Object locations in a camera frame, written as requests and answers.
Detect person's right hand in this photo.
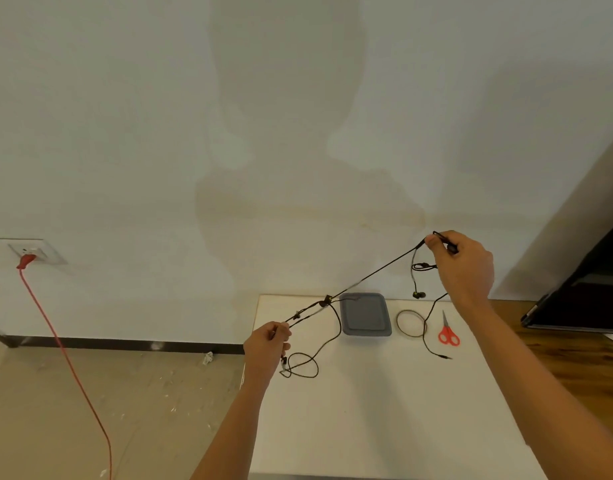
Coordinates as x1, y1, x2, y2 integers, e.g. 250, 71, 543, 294
424, 230, 496, 315

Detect wooden board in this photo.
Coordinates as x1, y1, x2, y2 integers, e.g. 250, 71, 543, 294
486, 298, 613, 445

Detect person's left forearm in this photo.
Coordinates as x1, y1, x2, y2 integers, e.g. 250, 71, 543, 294
191, 382, 275, 480

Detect black television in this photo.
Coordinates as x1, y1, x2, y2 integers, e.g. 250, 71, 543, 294
520, 227, 613, 335

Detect white wall socket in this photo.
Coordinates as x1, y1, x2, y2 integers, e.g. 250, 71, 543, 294
0, 238, 68, 267

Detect person's left hand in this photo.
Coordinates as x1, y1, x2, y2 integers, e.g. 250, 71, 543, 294
242, 321, 293, 391

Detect person's right forearm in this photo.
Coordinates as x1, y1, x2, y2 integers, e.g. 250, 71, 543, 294
458, 297, 613, 480

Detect red scissors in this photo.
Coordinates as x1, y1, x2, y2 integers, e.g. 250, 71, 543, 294
438, 309, 461, 347

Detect black earphones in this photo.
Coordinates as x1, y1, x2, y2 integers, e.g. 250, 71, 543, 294
274, 230, 460, 361

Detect red power cable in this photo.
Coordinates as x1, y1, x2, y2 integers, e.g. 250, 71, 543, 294
16, 253, 113, 480

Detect black earphone cable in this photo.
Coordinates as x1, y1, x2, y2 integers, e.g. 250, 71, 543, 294
278, 294, 343, 381

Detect grey lidded container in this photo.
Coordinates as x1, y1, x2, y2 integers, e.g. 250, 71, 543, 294
339, 292, 393, 337

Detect clear tape roll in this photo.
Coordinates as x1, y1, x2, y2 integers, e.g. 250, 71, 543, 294
396, 309, 430, 339

